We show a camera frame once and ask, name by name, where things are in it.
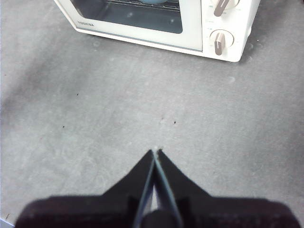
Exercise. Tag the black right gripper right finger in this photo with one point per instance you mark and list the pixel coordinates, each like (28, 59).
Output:
(225, 213)

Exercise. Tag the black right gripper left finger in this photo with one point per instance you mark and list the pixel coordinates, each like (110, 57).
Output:
(95, 211)

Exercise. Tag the blue ribbed bowl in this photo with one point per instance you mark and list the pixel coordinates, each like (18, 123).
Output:
(153, 1)

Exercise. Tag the beige oven knob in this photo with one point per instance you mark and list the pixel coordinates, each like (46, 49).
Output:
(222, 7)
(220, 42)

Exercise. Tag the cream Toshiba toaster oven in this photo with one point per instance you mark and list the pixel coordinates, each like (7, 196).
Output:
(244, 28)

